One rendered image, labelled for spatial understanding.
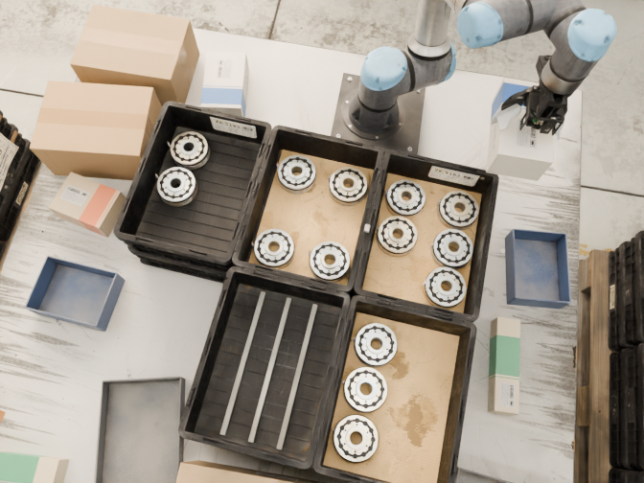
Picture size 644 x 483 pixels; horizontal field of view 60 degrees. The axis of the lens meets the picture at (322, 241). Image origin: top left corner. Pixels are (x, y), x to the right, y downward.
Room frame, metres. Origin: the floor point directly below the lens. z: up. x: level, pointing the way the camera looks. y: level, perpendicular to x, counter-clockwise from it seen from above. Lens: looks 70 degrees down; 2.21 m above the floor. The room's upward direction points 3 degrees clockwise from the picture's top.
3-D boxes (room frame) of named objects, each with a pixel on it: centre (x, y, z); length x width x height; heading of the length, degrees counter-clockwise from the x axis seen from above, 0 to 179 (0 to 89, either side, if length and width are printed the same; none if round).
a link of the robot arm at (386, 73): (0.97, -0.15, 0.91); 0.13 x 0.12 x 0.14; 114
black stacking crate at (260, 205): (0.57, 0.03, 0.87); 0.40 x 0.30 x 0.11; 169
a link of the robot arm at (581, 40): (0.69, -0.44, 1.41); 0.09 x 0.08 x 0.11; 24
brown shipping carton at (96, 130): (0.83, 0.65, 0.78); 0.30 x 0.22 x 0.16; 89
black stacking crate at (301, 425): (0.17, 0.11, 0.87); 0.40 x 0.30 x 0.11; 169
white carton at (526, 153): (0.71, -0.45, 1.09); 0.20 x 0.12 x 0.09; 172
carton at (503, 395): (0.22, -0.49, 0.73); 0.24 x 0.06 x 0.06; 175
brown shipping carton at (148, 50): (1.09, 0.59, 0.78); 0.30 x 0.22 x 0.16; 83
